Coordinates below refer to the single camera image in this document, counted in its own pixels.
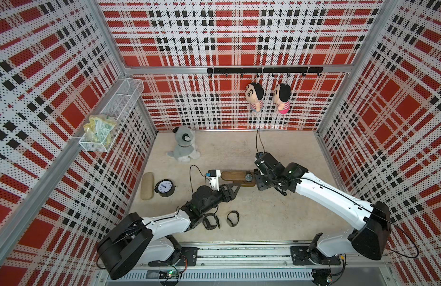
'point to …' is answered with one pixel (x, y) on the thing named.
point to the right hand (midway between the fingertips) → (264, 179)
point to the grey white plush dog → (185, 150)
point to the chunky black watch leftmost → (206, 223)
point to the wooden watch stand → (238, 177)
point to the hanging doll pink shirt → (281, 96)
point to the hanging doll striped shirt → (254, 93)
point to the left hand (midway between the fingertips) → (240, 184)
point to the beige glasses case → (147, 186)
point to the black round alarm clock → (164, 187)
